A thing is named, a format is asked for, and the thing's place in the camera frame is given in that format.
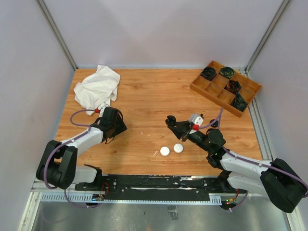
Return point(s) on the blue green rolled item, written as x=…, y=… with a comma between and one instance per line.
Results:
x=239, y=103

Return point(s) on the white crumpled cloth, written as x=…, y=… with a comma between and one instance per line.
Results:
x=98, y=90

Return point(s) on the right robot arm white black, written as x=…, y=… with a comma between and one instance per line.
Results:
x=272, y=179

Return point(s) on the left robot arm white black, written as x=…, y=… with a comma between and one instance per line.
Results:
x=58, y=166

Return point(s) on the black rolled item far left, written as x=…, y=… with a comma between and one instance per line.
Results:
x=208, y=73

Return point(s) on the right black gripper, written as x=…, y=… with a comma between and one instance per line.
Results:
x=181, y=128

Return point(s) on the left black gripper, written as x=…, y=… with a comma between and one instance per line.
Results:
x=121, y=126

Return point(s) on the dark red rolled item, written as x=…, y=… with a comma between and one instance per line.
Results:
x=233, y=86

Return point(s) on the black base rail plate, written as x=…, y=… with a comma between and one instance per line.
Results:
x=156, y=188

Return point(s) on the wooden compartment tray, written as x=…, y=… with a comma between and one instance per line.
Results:
x=215, y=90

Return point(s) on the white round charging case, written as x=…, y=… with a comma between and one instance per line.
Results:
x=164, y=151
x=178, y=148

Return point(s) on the green black rolled item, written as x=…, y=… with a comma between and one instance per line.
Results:
x=227, y=72

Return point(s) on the black round charging case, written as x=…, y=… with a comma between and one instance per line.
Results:
x=214, y=123
x=170, y=120

